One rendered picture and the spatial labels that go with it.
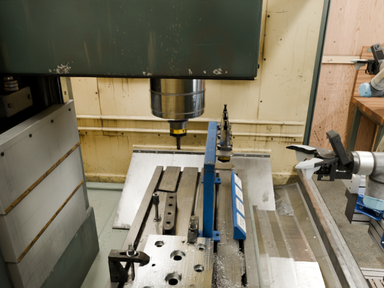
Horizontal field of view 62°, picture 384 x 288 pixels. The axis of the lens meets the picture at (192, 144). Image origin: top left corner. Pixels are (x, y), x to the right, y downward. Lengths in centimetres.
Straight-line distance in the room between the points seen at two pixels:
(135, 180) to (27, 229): 102
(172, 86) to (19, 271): 69
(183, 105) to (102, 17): 28
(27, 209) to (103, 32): 57
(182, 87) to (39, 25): 36
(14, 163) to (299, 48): 152
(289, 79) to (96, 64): 135
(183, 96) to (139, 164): 128
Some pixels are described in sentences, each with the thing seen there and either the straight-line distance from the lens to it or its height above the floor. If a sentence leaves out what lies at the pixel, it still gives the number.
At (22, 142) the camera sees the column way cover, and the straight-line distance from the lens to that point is 101.
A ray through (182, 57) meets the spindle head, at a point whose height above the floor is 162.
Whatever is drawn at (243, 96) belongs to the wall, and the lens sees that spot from 195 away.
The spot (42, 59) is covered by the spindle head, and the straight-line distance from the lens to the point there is 88.
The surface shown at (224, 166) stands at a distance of 113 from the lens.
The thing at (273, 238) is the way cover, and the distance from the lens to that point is 160.
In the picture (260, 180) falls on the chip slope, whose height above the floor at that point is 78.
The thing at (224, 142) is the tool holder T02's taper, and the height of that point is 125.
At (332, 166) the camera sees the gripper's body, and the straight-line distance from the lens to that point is 108.
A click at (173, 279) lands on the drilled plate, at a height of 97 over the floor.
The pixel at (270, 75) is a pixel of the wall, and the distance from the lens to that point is 194.
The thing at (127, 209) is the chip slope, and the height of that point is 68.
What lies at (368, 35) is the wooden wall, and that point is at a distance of 375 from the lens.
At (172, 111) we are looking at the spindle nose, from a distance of 85.
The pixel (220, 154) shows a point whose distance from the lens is 123.
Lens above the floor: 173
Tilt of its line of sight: 23 degrees down
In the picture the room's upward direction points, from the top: straight up
